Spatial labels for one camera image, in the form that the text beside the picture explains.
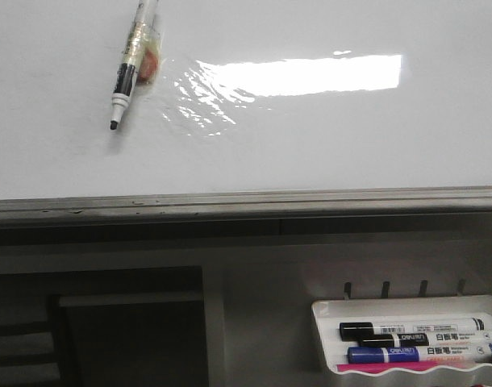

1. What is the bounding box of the white whiteboard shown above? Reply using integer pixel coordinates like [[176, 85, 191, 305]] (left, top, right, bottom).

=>
[[0, 1, 492, 227]]

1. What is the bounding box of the white plastic marker tray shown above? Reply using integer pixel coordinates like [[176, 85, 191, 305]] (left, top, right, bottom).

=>
[[312, 295, 492, 386]]

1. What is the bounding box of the black capped marker top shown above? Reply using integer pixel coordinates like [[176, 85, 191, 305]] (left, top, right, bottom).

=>
[[339, 318, 488, 341]]

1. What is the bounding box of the black capped marker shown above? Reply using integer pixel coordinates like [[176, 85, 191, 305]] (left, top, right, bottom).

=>
[[339, 318, 488, 341], [358, 330, 492, 347]]

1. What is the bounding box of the pink eraser strip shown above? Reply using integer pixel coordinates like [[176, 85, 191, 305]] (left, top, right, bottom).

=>
[[336, 360, 438, 374]]

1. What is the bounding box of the blue capped marker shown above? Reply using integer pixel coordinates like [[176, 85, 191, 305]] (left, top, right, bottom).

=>
[[347, 343, 492, 364]]

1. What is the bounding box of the black capped marker middle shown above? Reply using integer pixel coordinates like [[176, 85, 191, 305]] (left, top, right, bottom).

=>
[[358, 330, 492, 347]]

